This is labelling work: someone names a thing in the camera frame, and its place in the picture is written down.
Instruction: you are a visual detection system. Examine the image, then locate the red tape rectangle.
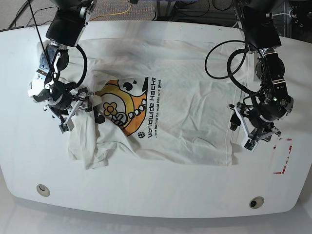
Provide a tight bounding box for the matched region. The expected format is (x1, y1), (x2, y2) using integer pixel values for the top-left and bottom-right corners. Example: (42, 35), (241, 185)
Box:
(272, 138), (294, 175)

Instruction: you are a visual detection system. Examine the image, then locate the white t-shirt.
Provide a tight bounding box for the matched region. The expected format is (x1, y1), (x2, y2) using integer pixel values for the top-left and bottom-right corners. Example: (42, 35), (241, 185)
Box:
(67, 39), (244, 169)

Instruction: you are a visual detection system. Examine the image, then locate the yellow cable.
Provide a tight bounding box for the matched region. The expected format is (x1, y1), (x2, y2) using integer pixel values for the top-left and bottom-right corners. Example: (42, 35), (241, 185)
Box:
(89, 4), (134, 22)

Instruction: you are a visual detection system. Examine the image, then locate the table grommet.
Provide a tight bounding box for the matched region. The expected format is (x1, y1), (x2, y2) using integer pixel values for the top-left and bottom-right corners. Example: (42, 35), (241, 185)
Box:
(249, 196), (264, 209)
(36, 184), (50, 197)

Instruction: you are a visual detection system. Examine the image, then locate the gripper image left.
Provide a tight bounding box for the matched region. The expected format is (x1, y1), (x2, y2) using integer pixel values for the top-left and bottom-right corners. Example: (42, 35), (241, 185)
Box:
(28, 43), (98, 133)

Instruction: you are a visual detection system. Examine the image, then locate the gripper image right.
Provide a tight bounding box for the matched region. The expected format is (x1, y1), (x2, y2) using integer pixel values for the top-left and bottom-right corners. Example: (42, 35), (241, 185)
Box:
(228, 50), (293, 151)

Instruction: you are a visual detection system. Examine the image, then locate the right table grommet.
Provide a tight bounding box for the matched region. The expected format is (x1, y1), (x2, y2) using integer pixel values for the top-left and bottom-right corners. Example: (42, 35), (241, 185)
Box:
(249, 196), (264, 209)

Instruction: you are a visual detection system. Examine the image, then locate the left table grommet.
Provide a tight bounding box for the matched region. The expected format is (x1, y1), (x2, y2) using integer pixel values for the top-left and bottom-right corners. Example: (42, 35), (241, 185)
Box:
(36, 184), (50, 197)

